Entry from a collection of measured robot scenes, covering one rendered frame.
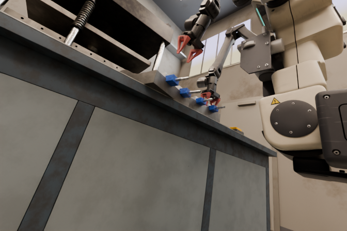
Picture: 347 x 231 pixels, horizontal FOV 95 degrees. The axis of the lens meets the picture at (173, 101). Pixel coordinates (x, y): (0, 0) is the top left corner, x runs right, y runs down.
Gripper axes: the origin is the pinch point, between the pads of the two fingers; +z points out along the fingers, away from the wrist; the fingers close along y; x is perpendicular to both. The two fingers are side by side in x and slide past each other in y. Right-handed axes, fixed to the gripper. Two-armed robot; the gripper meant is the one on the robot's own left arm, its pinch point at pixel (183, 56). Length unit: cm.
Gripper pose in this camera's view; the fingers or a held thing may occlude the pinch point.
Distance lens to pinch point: 72.8
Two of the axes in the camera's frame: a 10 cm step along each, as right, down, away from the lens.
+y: -6.7, -4.1, -6.2
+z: -4.9, 8.7, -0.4
